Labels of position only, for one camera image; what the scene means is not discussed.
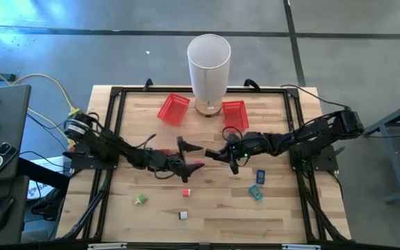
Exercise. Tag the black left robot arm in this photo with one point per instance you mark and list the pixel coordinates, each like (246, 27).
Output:
(116, 146)

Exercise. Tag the red plastic basket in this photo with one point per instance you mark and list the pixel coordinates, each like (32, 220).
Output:
(174, 109)
(235, 116)

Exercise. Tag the white shade table lamp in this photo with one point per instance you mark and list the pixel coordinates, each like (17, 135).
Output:
(208, 69)

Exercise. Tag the green adapter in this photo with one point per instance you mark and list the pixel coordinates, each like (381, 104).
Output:
(142, 198)

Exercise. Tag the grey desk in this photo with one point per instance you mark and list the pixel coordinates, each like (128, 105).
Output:
(5, 118)

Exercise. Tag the white printed box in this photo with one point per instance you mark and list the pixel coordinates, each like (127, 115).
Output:
(43, 166)

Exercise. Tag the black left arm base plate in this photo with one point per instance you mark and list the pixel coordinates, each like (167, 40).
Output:
(82, 161)

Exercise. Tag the black computer mouse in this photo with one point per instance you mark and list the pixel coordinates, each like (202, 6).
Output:
(0, 212)

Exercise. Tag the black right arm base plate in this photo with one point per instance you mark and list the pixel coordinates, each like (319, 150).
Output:
(325, 161)

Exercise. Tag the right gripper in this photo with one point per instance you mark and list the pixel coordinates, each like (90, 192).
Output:
(243, 147)

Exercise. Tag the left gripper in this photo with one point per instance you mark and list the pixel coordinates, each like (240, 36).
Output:
(172, 164)

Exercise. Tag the white table clamp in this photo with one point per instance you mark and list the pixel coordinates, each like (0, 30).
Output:
(107, 246)
(301, 247)

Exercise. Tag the pink adapter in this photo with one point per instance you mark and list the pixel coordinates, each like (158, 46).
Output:
(198, 161)

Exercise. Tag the black aluminium table frame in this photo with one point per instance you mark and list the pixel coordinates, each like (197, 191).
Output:
(137, 90)

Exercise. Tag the grey-blue table frame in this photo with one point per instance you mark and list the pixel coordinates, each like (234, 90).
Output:
(392, 159)

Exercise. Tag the red and white adapter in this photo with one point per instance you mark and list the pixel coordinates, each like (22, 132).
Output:
(186, 193)

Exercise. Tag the teal digital timer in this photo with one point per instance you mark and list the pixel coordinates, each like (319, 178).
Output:
(256, 192)

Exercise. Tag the dark blue digital timer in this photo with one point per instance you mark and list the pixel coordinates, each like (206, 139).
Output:
(260, 176)

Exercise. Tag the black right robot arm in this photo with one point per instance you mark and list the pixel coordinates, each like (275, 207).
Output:
(307, 137)

